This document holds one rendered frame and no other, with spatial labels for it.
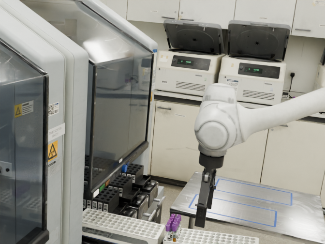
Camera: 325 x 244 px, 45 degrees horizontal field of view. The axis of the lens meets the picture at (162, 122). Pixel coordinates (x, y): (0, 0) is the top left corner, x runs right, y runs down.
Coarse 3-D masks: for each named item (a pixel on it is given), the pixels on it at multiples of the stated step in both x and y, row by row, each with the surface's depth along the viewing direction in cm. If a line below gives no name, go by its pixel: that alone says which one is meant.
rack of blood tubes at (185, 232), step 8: (184, 232) 133; (192, 232) 132; (200, 232) 133; (208, 232) 132; (216, 232) 132; (184, 240) 127; (192, 240) 128; (200, 240) 128; (208, 240) 127; (216, 240) 128; (224, 240) 127; (232, 240) 127; (240, 240) 128; (248, 240) 127; (256, 240) 127
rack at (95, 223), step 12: (84, 216) 138; (96, 216) 139; (108, 216) 139; (120, 216) 140; (84, 228) 137; (96, 228) 133; (108, 228) 132; (120, 228) 133; (132, 228) 133; (144, 228) 134; (156, 228) 135; (108, 240) 132; (120, 240) 136; (132, 240) 136; (144, 240) 137; (156, 240) 128
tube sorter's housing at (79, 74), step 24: (0, 0) 109; (96, 0) 182; (24, 24) 107; (48, 24) 115; (120, 24) 175; (72, 48) 110; (72, 72) 108; (72, 96) 110; (72, 120) 112; (72, 144) 114; (72, 168) 116; (144, 168) 192; (72, 192) 119; (72, 216) 121; (144, 216) 170; (72, 240) 124
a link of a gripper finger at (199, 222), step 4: (196, 212) 119; (204, 212) 118; (196, 216) 119; (204, 216) 118; (196, 220) 119; (200, 220) 119; (204, 220) 119; (196, 224) 120; (200, 224) 119; (204, 224) 119
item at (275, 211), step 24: (192, 192) 176; (216, 192) 178; (240, 192) 180; (264, 192) 182; (288, 192) 185; (192, 216) 157; (216, 216) 156; (240, 216) 157; (264, 216) 159; (288, 216) 161; (312, 216) 163; (312, 240) 144
